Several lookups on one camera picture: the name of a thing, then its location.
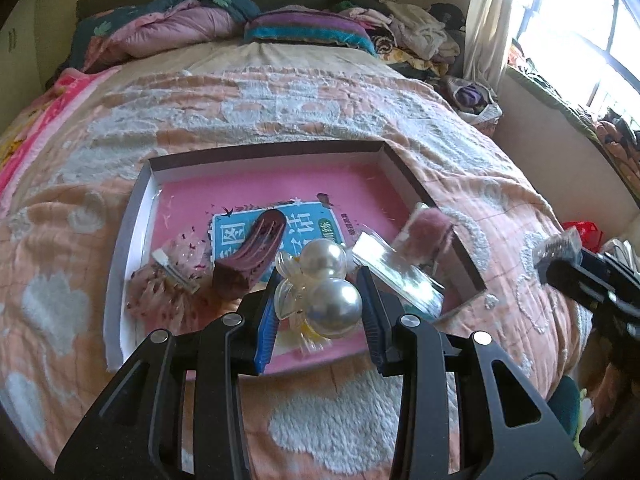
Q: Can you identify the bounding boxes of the pink fluffy hair accessory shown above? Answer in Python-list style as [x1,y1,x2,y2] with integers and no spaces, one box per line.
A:
[397,202,456,273]

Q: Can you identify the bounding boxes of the white curtain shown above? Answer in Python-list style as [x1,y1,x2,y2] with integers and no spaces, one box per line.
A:
[462,0,521,93]

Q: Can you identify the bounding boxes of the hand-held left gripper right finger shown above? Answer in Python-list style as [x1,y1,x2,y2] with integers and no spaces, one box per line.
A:
[356,265,583,480]

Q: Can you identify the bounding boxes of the peach and white blanket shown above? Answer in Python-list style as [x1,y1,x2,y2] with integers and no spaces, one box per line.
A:
[0,67,581,476]

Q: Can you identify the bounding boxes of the red plastic bag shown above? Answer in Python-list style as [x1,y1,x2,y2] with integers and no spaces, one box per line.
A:
[561,220,603,251]

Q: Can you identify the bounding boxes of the pearl hair clip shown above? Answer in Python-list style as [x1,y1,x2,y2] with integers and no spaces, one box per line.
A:
[274,239,363,356]

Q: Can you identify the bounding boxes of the clear bag of yellow earrings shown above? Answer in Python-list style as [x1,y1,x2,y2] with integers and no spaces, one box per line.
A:
[350,227,446,318]

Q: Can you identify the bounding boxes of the purple striped pillow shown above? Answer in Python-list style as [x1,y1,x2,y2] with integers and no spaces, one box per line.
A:
[244,9,377,56]

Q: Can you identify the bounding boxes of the beige bed sheet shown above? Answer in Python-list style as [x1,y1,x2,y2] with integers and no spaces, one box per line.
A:
[130,40,401,86]

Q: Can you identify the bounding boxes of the pink and teal quilt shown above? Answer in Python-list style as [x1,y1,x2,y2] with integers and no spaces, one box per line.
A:
[72,0,261,68]

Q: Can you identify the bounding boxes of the window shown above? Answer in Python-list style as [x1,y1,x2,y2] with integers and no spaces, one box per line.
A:
[510,0,640,126]

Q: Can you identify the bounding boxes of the pink printed blanket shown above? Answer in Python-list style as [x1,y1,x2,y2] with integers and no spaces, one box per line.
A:
[0,67,108,201]

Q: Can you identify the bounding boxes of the dark red hair claw clip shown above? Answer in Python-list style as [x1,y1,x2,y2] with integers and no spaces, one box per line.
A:
[212,210,288,297]

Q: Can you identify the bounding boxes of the person's right forearm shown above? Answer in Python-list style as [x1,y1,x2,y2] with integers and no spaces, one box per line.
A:
[575,310,640,461]

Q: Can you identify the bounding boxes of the clothes on window sill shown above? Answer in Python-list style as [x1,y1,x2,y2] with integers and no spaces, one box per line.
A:
[510,42,640,181]

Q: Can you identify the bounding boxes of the pink-lined cardboard box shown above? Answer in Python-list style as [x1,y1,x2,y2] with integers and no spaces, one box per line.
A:
[102,140,488,373]

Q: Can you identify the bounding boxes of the pile of clothes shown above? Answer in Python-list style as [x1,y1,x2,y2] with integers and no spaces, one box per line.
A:
[330,0,468,78]

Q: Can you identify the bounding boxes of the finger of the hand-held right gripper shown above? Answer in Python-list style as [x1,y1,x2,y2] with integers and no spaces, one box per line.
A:
[545,249,640,323]

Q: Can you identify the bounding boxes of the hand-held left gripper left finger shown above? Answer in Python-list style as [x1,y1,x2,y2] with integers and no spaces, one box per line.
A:
[55,272,281,480]

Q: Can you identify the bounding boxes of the basket of clothes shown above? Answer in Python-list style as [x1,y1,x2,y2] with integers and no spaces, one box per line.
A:
[445,76,503,126]

